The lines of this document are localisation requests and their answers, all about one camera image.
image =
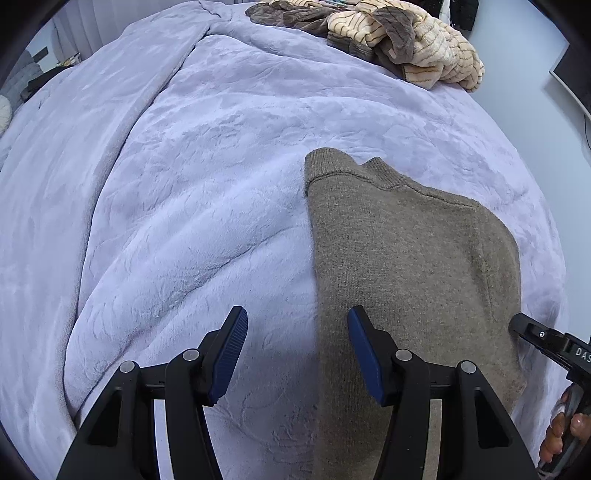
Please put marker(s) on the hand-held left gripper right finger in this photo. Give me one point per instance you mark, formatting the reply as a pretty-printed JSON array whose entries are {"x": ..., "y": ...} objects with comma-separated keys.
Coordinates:
[{"x": 364, "y": 357}]

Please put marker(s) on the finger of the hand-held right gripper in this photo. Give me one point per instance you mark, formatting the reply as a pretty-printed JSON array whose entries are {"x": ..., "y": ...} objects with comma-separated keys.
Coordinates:
[{"x": 535, "y": 332}]

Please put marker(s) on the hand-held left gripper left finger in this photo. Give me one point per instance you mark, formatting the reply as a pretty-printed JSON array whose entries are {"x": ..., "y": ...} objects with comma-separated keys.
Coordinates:
[{"x": 228, "y": 357}]

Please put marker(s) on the taupe knit sweater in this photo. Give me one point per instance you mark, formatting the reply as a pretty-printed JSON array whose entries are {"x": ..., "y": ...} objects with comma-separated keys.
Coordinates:
[{"x": 406, "y": 258}]

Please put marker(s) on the person's right hand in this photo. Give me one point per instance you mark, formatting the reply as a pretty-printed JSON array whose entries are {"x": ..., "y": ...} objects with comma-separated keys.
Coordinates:
[{"x": 575, "y": 427}]

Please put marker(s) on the lavender plush blanket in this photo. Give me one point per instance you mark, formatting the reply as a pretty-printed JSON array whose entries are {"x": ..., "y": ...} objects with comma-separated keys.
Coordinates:
[{"x": 207, "y": 184}]

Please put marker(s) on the black monitor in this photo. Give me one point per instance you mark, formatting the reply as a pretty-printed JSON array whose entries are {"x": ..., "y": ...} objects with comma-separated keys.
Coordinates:
[{"x": 575, "y": 83}]

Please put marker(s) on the cream striped fleece garment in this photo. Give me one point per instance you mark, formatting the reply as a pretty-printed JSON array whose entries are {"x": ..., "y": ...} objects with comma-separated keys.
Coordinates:
[{"x": 429, "y": 41}]

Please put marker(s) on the white round pillow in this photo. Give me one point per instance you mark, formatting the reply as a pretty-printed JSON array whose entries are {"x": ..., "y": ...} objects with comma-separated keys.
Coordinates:
[{"x": 3, "y": 113}]

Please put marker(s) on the dark object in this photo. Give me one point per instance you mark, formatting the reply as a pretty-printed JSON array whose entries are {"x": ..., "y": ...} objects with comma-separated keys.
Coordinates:
[{"x": 41, "y": 83}]

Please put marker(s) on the white curtain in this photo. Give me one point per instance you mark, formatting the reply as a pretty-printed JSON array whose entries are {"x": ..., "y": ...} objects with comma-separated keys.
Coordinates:
[{"x": 87, "y": 23}]

